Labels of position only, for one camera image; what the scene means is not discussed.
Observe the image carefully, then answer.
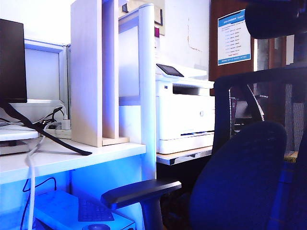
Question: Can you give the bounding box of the light wooden desk organizer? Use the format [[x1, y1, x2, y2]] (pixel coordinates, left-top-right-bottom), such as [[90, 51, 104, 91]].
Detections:
[[70, 0, 130, 148]]

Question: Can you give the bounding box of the black chair armrest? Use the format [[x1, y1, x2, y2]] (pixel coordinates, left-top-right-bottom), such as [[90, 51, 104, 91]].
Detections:
[[100, 180, 182, 230]]

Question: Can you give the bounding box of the dark chair lumbar cushion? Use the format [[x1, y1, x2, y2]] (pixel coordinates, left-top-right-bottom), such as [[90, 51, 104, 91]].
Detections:
[[188, 120, 288, 230]]

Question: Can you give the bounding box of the white framed desk partition panel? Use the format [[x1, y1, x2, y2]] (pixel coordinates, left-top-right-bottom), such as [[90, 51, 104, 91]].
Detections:
[[23, 38, 71, 120]]

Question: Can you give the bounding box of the black mesh office chair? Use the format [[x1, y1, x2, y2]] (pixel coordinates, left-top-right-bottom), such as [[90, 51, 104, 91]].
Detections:
[[213, 64, 307, 230]]

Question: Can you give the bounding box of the dark chair headrest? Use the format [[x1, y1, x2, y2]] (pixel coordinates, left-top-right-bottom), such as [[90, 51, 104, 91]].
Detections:
[[245, 0, 307, 39]]

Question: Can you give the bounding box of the white office printer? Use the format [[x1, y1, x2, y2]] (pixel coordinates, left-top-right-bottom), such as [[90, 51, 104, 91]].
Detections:
[[155, 63, 216, 155]]

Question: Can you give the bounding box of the wooden printer table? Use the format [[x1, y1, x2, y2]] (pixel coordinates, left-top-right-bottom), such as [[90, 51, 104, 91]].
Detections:
[[156, 145, 214, 166]]

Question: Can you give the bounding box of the white plug-in charger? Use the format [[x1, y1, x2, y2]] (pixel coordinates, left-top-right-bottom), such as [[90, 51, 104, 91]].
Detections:
[[60, 105, 71, 130]]

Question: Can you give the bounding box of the white power strip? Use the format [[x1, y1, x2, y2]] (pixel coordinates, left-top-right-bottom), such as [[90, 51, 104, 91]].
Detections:
[[45, 128, 73, 140]]

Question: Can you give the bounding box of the brown wooden door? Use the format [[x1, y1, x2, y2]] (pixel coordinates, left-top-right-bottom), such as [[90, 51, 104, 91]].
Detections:
[[208, 0, 255, 82]]

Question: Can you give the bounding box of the blue bordered paper notice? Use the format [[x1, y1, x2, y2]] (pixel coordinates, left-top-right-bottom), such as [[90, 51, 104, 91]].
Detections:
[[217, 10, 252, 67]]

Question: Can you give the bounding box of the dark keyboard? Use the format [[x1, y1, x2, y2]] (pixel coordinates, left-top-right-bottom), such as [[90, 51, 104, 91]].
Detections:
[[77, 194, 115, 222]]

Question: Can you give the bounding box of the dark computer mouse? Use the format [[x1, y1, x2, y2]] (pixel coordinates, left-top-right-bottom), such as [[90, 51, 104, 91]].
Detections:
[[87, 223, 111, 230]]

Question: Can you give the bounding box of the white monitor stand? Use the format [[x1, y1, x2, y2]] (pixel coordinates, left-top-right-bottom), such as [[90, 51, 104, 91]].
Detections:
[[0, 123, 40, 156]]

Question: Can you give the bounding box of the black computer monitor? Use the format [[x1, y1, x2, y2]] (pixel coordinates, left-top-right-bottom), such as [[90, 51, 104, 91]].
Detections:
[[0, 18, 28, 110]]

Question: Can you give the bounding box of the white rounded partition post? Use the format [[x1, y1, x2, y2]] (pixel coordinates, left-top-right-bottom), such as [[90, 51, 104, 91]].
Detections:
[[138, 3, 158, 230]]

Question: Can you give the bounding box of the black framed wall picture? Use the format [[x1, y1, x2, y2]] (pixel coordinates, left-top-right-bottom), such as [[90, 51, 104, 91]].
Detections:
[[153, 8, 165, 26]]

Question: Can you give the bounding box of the black cable bundle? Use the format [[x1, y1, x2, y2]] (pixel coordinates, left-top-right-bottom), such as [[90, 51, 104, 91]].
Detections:
[[0, 106, 64, 127]]

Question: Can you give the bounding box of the thick white cable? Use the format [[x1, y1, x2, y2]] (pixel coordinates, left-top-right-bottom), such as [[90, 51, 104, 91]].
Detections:
[[25, 123, 56, 230]]

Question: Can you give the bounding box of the thin black hanging cable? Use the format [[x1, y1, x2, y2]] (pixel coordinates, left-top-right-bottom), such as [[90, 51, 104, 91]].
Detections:
[[19, 176, 57, 230]]

